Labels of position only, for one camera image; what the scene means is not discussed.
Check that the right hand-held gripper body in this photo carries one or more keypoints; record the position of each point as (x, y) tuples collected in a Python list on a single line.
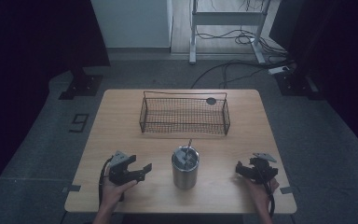
[(261, 171)]

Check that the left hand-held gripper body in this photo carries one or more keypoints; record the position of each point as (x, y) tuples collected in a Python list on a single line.
[(121, 175)]

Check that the stainless steel tumbler cup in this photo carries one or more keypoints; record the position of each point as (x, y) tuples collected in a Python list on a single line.
[(185, 179)]

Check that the striped drinking straw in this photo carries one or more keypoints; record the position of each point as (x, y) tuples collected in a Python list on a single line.
[(188, 144)]

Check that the person's left hand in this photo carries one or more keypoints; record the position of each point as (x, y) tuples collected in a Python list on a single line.
[(112, 194)]

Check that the person's right hand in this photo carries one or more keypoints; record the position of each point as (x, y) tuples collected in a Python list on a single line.
[(262, 194)]

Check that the grey tape piece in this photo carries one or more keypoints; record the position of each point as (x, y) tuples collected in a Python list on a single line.
[(286, 189), (72, 188)]

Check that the grey tumbler lid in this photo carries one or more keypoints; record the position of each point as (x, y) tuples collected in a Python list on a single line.
[(180, 155)]

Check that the black round table grommet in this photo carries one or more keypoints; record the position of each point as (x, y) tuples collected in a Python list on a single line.
[(211, 100)]

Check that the black stand base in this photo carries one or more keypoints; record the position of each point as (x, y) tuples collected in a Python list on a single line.
[(295, 84), (82, 85)]

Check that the white power strip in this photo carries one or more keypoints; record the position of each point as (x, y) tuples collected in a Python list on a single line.
[(278, 70)]

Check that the dark curtain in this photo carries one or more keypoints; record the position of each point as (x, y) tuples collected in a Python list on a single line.
[(338, 62), (28, 62)]

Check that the white wall panel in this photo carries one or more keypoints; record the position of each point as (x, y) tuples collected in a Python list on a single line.
[(132, 23)]

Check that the white desk frame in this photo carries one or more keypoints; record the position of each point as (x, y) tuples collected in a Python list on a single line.
[(228, 18)]

